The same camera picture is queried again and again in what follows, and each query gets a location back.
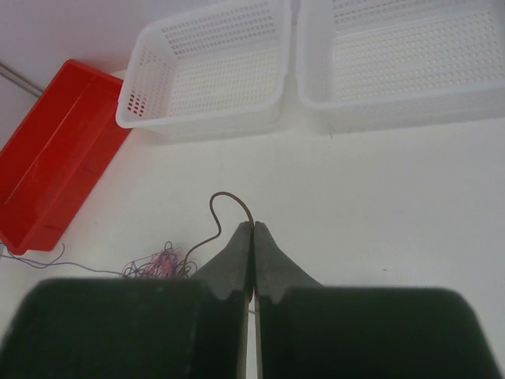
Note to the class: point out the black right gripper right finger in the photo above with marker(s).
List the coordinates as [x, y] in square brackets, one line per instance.
[307, 330]

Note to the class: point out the red plastic tray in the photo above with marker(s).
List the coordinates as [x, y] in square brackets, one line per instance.
[56, 156]

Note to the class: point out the white basket right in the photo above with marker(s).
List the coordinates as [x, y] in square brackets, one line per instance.
[369, 65]

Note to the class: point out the white basket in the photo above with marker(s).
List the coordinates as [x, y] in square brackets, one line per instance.
[369, 65]
[215, 71]

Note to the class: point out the white basket middle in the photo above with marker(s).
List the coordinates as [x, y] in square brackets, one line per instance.
[215, 71]

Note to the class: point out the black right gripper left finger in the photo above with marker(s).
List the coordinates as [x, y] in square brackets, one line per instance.
[137, 328]

